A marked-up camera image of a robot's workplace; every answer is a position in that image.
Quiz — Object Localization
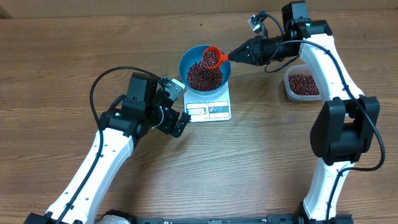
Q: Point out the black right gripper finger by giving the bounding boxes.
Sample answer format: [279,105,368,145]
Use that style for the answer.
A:
[228,55,257,65]
[228,39,255,59]

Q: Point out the red scoop blue handle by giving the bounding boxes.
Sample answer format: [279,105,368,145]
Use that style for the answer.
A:
[201,46,229,70]

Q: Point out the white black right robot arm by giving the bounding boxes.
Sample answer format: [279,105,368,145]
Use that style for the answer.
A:
[228,1,380,223]

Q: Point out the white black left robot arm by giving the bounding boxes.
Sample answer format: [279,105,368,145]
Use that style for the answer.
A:
[25,72,190,223]

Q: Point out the white kitchen scale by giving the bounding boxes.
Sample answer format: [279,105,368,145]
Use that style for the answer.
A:
[184,82,232,123]

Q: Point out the blue bowl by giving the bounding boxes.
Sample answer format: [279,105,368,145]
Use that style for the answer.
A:
[179,45,232,95]

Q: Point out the red beans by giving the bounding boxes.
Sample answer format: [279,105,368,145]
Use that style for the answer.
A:
[186,49,320,96]

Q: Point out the clear plastic container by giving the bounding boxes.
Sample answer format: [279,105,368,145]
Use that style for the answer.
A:
[284,65,321,101]

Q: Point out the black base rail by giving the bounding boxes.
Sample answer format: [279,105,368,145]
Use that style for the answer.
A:
[93,208,355,224]

